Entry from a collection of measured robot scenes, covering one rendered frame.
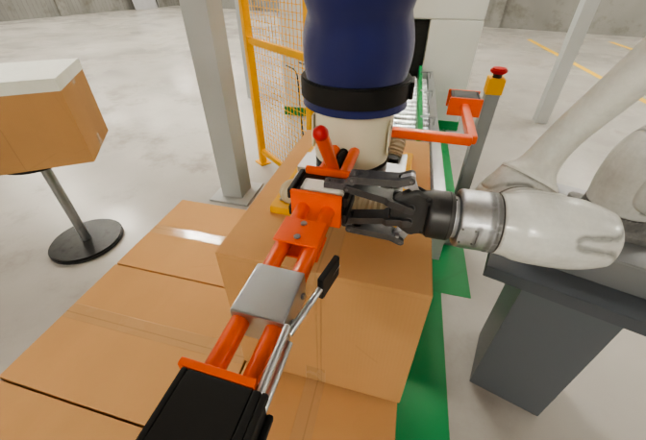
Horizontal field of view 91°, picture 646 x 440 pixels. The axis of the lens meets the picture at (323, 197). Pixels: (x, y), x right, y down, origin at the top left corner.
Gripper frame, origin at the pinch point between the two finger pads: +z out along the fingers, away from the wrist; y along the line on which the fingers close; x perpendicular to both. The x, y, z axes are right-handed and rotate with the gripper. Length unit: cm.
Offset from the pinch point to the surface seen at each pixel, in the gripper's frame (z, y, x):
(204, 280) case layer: 46, 54, 17
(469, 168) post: -49, 54, 116
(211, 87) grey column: 101, 26, 128
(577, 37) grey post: -163, 23, 343
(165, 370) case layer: 39, 54, -12
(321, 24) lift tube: 4.6, -23.1, 17.3
